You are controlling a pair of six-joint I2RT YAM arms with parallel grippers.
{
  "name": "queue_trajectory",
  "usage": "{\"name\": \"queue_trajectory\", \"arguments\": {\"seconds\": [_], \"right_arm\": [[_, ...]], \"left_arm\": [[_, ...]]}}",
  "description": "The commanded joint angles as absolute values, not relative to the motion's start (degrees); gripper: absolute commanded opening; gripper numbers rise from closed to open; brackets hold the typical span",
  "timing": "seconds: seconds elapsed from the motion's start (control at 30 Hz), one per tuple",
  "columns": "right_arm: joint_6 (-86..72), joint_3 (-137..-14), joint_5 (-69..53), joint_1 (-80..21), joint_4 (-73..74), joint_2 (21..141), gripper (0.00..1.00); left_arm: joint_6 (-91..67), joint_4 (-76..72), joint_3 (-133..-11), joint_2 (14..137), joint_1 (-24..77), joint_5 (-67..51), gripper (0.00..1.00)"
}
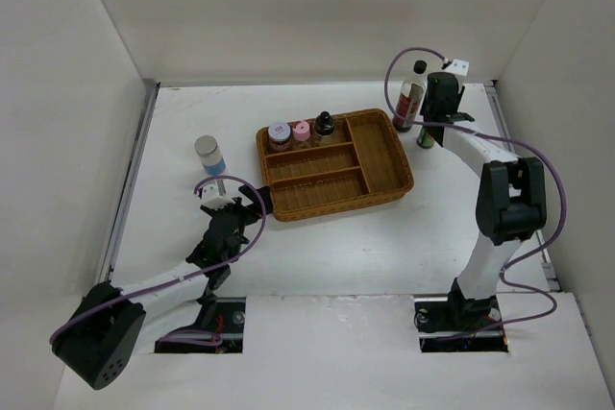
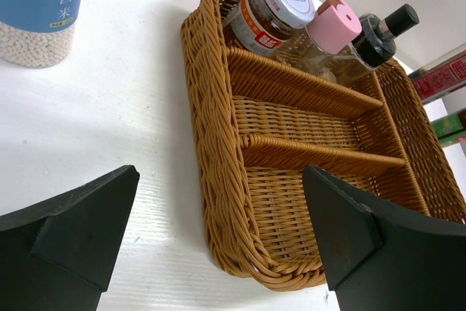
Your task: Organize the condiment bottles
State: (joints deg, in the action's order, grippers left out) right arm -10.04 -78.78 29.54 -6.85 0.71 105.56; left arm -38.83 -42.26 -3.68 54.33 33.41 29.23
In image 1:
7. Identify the right metal table rail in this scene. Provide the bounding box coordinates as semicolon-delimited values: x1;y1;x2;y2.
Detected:
479;82;559;291

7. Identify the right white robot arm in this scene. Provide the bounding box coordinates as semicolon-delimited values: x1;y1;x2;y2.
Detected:
421;72;547;329

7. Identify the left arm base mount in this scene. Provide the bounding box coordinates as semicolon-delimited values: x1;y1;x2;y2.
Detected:
154;296;247;354

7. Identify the pink lid spice shaker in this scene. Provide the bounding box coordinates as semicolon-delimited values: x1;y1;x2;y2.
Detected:
292;120;310;149

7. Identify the red sauce bottle green label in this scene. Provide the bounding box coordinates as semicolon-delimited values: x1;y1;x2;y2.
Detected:
416;127;435;149

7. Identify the tall dark vinegar bottle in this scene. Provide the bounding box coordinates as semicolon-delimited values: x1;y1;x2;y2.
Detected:
392;60;427;133

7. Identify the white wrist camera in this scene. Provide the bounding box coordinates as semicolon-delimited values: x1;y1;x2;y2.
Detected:
441;59;470;77
195;181;233;209

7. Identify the sauce jar white lid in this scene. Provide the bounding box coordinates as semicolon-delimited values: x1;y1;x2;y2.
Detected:
267;122;292;153

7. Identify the left metal table rail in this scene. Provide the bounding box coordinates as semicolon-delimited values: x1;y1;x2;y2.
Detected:
93;79;160;284

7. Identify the black lid pepper shaker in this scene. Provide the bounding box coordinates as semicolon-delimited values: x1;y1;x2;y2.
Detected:
312;111;335;146

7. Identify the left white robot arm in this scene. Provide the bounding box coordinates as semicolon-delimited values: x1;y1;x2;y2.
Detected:
49;175;273;390

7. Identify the metal table rail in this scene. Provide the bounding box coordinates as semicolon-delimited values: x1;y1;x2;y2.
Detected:
93;79;160;284
479;82;559;291

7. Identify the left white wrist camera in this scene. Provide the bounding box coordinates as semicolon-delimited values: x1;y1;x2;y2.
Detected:
195;181;233;209

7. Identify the sago jar blue label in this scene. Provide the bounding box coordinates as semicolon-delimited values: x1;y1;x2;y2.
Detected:
194;135;227;176

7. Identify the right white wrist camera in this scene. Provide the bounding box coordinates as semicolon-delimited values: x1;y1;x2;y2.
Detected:
441;59;470;77

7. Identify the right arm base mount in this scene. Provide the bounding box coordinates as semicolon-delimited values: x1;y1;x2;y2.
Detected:
414;283;508;353

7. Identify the brown wicker divided basket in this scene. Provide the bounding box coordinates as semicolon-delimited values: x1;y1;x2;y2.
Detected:
256;109;414;222

